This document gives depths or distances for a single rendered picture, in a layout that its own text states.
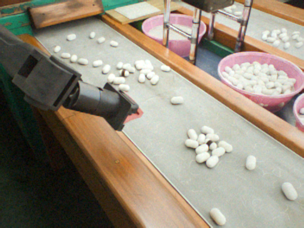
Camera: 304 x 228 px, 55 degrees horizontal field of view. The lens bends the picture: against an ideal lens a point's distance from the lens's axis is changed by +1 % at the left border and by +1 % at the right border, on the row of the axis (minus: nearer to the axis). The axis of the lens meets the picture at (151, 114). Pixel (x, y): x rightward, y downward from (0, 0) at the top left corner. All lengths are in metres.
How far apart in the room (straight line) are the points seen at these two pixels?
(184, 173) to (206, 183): 0.05
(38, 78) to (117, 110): 0.17
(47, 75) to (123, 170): 0.27
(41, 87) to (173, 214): 0.33
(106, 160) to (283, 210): 0.38
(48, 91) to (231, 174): 0.43
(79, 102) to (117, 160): 0.19
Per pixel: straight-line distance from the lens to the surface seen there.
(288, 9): 1.56
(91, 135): 0.72
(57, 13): 1.27
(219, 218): 0.59
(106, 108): 0.57
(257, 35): 1.32
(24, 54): 0.53
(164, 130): 0.76
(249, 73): 1.03
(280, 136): 0.79
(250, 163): 0.69
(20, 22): 1.29
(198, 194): 0.64
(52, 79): 0.49
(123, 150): 0.68
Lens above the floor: 1.26
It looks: 40 degrees down
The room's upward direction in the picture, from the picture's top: straight up
